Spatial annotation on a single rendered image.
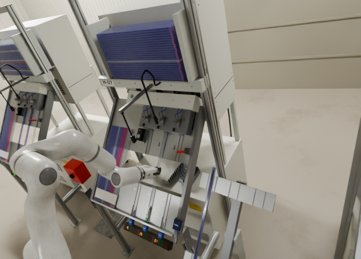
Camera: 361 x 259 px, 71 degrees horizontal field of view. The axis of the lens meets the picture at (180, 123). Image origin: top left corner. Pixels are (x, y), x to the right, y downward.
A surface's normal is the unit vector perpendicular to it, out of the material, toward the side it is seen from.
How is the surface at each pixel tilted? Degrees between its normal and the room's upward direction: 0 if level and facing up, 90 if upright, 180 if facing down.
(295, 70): 90
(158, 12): 90
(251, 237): 0
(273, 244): 0
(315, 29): 90
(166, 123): 43
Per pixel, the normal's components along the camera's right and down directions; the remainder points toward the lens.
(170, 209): -0.51, -0.19
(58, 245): 0.81, -0.28
